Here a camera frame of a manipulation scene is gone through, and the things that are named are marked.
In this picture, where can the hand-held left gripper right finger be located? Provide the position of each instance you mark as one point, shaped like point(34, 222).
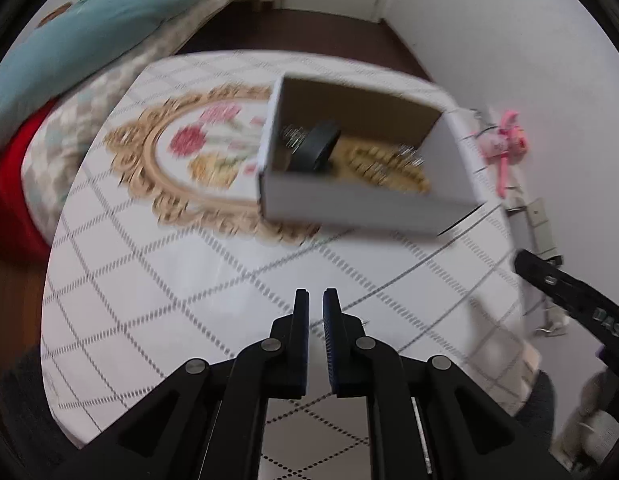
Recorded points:
point(331, 345)

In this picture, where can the black fleece clothing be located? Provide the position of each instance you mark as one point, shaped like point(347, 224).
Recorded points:
point(24, 400)

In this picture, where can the orange brown cloth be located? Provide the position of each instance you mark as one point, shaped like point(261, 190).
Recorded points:
point(55, 13)

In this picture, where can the white charger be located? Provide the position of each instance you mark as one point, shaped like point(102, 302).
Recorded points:
point(557, 317)

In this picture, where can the grey wall socket strip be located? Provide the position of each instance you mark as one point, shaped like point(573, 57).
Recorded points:
point(539, 212)

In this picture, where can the pink plush toy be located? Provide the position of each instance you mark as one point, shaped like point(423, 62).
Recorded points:
point(509, 135)

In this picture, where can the white cardboard box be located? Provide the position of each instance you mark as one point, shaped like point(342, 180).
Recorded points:
point(339, 210)

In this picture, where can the red bed sheet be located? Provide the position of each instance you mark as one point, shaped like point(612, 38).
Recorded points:
point(14, 185)

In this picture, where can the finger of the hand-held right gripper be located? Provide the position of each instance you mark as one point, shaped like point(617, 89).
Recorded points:
point(542, 275)

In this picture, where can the checkered bed mattress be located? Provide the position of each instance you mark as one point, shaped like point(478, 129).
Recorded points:
point(139, 65)

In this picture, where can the light blue pillow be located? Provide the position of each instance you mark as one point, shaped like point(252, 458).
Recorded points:
point(89, 35)

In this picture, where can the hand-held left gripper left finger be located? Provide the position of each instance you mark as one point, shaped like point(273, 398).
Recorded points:
point(302, 340)

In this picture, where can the white diamond pattern tablecloth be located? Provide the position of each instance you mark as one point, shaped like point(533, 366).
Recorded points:
point(189, 270)

